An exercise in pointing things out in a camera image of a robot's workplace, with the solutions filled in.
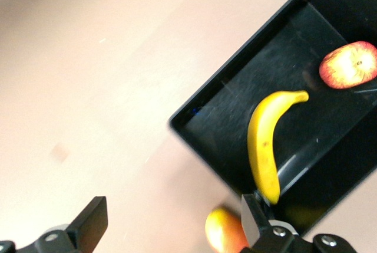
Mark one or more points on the black plastic box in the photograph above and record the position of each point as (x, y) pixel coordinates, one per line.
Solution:
(229, 123)

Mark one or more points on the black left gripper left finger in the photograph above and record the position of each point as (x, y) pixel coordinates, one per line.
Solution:
(88, 223)

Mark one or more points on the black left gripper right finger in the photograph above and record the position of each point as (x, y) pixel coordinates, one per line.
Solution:
(254, 223)

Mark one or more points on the yellow banana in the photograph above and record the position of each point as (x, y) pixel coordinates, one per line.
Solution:
(262, 147)

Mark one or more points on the red yellow apple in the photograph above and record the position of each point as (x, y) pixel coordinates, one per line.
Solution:
(347, 64)

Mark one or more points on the red yellow mango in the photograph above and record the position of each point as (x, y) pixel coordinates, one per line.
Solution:
(224, 232)

